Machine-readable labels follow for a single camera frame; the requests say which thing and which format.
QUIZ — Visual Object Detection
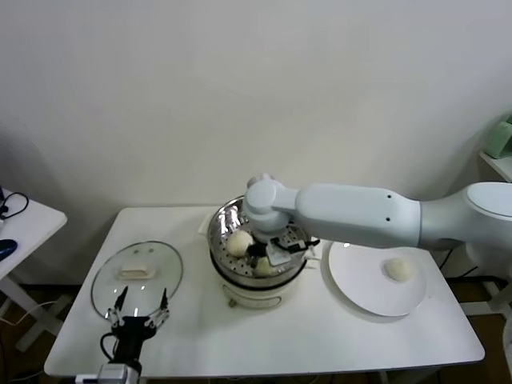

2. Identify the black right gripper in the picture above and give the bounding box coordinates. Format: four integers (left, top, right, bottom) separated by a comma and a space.
246, 238, 273, 268

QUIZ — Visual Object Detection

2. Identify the glass pot lid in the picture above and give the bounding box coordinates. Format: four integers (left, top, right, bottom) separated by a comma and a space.
90, 239, 185, 321

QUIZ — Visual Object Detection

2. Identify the silver right wrist camera block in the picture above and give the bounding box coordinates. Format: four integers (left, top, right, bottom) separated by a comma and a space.
266, 238, 292, 266

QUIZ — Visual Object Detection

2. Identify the cream electric cooker pot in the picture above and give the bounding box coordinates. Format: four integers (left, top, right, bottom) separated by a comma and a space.
198, 214, 324, 310

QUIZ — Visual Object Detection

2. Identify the stainless steel steamer basket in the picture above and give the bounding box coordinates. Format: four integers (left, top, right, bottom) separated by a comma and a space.
206, 193, 313, 286

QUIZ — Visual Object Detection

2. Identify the white floor cable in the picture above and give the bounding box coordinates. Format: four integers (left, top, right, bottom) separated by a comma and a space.
0, 300, 55, 326

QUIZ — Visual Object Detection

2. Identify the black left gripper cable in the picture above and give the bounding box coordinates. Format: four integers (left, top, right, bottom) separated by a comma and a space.
74, 332, 119, 384

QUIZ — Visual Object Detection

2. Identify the silver wrist camera block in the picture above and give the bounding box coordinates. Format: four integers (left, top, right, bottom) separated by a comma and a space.
266, 238, 292, 266
97, 364, 130, 383

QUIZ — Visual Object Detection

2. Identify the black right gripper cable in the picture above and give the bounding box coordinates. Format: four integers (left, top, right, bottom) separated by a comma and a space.
275, 235, 321, 254

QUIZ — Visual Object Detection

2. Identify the white side table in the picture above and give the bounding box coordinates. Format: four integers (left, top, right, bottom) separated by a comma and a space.
0, 198, 73, 353

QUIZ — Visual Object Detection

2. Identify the white steamed baozi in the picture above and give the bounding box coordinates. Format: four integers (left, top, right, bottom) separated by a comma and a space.
226, 230, 255, 258
254, 257, 278, 278
383, 258, 414, 283

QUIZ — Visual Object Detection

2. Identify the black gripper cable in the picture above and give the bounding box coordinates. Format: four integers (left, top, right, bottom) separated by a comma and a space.
74, 332, 119, 384
275, 235, 321, 254

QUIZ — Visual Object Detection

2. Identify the silver left wrist camera block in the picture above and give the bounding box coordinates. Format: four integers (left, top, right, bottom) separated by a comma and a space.
97, 364, 130, 383

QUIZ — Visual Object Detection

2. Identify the light green box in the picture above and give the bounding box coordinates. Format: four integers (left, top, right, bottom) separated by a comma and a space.
488, 114, 512, 159

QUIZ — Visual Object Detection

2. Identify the black power adapter cable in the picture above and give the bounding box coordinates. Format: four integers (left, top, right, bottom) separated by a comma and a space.
439, 247, 481, 278

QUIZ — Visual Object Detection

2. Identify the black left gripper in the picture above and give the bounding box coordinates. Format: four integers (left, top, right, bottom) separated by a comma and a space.
106, 286, 171, 365

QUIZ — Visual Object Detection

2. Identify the white round plate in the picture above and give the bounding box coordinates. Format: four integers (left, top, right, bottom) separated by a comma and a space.
327, 239, 427, 318

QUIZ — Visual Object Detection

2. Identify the black looped cable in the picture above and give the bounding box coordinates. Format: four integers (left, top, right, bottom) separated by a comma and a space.
0, 191, 31, 221

